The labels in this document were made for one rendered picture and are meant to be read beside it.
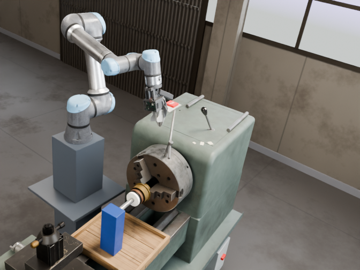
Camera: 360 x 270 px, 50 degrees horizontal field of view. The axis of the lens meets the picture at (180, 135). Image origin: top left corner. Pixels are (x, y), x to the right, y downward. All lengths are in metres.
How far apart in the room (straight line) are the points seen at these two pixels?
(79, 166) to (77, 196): 0.20
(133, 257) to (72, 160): 0.63
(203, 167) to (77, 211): 0.76
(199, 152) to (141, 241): 0.50
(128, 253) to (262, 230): 1.84
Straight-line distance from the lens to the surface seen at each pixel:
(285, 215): 3.69
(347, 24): 3.86
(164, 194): 1.79
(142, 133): 1.99
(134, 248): 1.82
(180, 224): 1.99
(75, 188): 2.18
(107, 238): 1.74
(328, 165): 4.28
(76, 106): 2.01
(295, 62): 4.07
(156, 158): 1.78
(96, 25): 2.05
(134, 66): 1.77
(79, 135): 2.08
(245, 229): 3.39
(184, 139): 1.91
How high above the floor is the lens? 2.21
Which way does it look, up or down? 29 degrees down
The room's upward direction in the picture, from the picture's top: 9 degrees clockwise
